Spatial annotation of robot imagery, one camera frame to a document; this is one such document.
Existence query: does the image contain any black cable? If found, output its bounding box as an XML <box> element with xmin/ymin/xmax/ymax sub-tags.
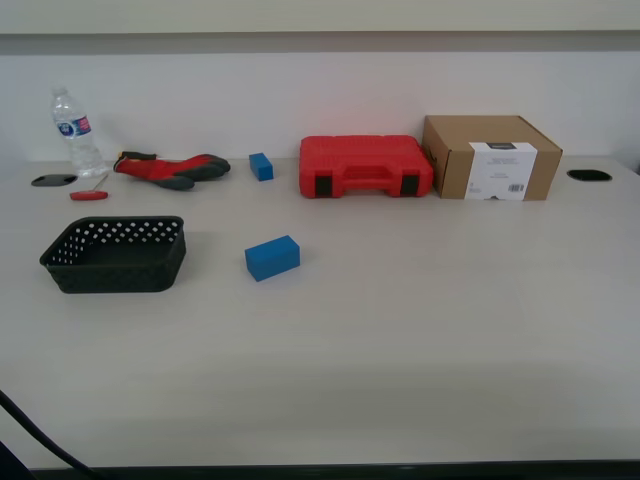
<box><xmin>0</xmin><ymin>387</ymin><xmax>97</xmax><ymax>480</ymax></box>

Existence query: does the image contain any dark robot body part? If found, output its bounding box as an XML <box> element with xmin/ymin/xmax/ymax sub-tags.
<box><xmin>0</xmin><ymin>439</ymin><xmax>32</xmax><ymax>480</ymax></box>

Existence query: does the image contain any brown cardboard box white label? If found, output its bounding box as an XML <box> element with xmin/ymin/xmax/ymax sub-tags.
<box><xmin>421</xmin><ymin>114</ymin><xmax>565</xmax><ymax>202</ymax></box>

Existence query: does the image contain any red and black work glove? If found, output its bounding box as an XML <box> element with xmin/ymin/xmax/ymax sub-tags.
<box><xmin>113</xmin><ymin>151</ymin><xmax>232</xmax><ymax>192</ymax></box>

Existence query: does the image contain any clear plastic water bottle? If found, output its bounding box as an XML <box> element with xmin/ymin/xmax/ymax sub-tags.
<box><xmin>49</xmin><ymin>87</ymin><xmax>110</xmax><ymax>180</ymax></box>

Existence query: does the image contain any red plastic tool case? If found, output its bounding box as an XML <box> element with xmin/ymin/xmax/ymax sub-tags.
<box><xmin>298</xmin><ymin>134</ymin><xmax>435</xmax><ymax>200</ymax></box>

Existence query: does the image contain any black plastic woven basket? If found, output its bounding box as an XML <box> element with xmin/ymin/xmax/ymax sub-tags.
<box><xmin>38</xmin><ymin>215</ymin><xmax>188</xmax><ymax>295</ymax></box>

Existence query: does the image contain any blue rectangular block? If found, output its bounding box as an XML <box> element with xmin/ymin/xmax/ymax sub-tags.
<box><xmin>244</xmin><ymin>234</ymin><xmax>302</xmax><ymax>284</ymax></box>
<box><xmin>248</xmin><ymin>152</ymin><xmax>276</xmax><ymax>182</ymax></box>

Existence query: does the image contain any black oval desk grommet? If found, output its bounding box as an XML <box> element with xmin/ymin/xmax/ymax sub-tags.
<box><xmin>30</xmin><ymin>173</ymin><xmax>79</xmax><ymax>189</ymax></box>
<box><xmin>566</xmin><ymin>168</ymin><xmax>614</xmax><ymax>182</ymax></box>

